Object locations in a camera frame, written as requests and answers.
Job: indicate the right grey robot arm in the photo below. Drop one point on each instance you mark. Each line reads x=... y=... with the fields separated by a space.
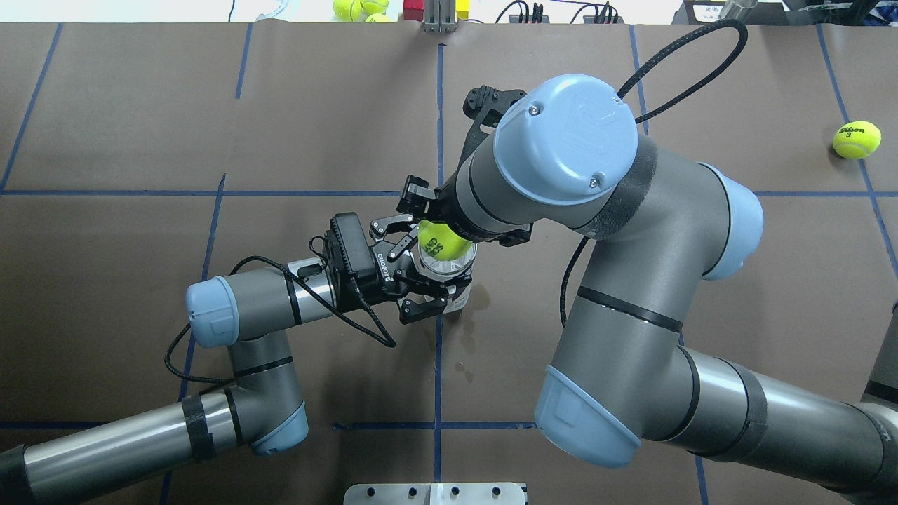
x=570 y=152

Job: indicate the yellow cube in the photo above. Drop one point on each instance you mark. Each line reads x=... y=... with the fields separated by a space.
x=462 y=9

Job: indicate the yellow Wilson tennis ball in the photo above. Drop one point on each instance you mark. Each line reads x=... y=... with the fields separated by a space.
x=856 y=140

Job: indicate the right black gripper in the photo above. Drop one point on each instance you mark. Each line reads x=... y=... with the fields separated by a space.
x=418 y=198

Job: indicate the yellow Grand Slam tennis ball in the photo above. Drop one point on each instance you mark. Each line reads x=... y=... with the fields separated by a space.
x=438 y=241

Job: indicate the yellow tennis ball on desk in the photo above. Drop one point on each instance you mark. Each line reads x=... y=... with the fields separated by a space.
x=348 y=10

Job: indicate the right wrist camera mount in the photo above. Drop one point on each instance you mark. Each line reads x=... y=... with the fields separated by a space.
x=486 y=106

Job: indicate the red cube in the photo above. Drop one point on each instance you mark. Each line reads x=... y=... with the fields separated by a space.
x=413 y=10

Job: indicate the aluminium frame post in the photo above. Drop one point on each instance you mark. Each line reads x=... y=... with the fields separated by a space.
x=440 y=16

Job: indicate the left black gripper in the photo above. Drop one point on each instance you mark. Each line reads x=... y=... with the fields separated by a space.
x=382 y=275

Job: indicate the clear tennis ball can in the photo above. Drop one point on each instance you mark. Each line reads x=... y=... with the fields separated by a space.
x=445 y=269

